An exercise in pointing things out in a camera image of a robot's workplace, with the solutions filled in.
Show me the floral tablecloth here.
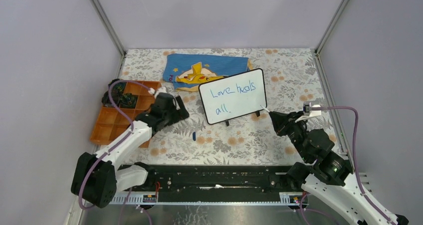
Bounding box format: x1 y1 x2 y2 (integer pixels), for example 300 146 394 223
120 48 326 165

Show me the dark green scrunchie right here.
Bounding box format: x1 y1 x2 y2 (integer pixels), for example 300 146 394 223
120 93 138 109

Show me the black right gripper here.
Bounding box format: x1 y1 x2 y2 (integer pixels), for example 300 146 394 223
268 110 310 161

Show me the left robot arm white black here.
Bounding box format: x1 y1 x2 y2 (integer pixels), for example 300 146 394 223
71 92 189 210

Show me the orange compartment tray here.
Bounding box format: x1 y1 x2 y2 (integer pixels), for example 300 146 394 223
90 81 162 145

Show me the aluminium frame post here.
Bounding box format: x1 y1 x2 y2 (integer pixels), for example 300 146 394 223
315 0 350 54
90 0 125 56

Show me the left aluminium frame post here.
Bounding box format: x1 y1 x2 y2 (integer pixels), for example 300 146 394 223
90 0 125 56

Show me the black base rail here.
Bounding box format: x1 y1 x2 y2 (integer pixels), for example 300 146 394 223
133 163 311 202

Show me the blue pikachu cloth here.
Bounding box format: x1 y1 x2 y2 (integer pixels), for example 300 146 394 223
162 53 252 92

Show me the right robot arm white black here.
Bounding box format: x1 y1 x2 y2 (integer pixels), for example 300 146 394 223
269 111 409 225

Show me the right aluminium frame post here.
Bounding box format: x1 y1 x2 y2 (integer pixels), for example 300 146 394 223
315 0 350 54

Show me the dark green scrunchie top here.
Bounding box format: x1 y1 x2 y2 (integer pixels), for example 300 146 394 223
108 78 127 93

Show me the black framed whiteboard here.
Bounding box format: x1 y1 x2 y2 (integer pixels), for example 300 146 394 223
199 68 267 125

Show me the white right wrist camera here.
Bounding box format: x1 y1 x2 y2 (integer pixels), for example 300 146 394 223
295 105 322 123

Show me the dark green scrunchie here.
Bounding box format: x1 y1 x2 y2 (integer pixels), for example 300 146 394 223
120 93 138 109
108 78 127 93

